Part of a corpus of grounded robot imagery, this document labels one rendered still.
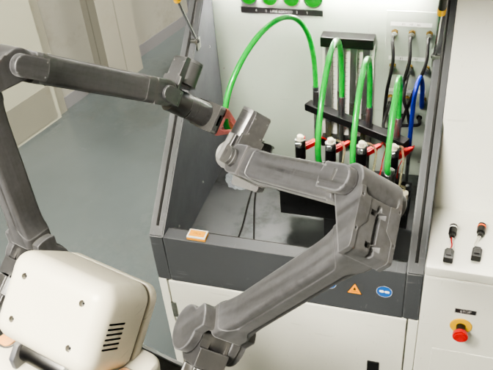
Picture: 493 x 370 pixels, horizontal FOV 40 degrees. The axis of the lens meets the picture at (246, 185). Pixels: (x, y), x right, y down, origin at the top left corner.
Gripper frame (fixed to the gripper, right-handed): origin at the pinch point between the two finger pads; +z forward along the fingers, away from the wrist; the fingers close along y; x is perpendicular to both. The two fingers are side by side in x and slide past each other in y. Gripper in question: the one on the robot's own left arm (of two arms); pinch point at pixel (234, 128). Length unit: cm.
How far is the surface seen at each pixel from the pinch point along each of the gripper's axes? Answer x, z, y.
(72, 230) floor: 75, 50, 162
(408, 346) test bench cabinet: 33, 56, -31
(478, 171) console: -15, 48, -34
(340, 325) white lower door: 36, 44, -19
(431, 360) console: 34, 62, -35
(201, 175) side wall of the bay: 16.4, 17.4, 30.4
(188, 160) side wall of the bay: 13.1, 6.8, 23.6
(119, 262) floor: 75, 62, 128
